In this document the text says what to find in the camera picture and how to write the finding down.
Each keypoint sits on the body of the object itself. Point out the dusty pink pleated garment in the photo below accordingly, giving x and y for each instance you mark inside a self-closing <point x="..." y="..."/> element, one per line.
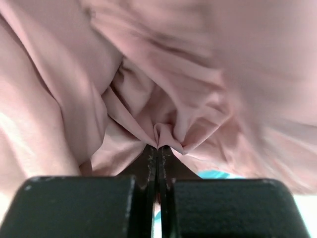
<point x="230" y="84"/>

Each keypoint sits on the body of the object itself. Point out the teal plastic basket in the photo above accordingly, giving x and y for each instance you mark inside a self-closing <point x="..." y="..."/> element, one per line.
<point x="213" y="174"/>

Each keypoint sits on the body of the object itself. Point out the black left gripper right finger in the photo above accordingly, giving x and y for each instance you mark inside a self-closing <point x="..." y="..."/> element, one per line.
<point x="192" y="207"/>

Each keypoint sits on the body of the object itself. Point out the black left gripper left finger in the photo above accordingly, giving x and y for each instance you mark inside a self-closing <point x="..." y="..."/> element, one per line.
<point x="86" y="207"/>

